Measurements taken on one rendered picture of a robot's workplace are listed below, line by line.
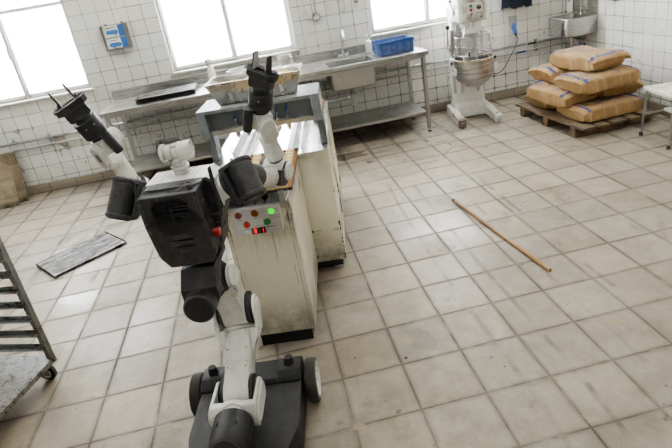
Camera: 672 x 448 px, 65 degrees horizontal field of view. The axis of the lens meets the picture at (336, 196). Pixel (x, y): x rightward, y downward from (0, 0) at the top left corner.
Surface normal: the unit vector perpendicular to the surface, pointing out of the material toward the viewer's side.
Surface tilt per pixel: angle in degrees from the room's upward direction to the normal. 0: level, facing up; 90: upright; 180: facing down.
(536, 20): 90
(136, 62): 90
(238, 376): 19
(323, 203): 90
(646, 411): 0
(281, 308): 90
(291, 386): 0
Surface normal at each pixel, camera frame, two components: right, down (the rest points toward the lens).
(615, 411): -0.16, -0.91
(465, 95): 0.02, 0.39
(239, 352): -0.13, -0.55
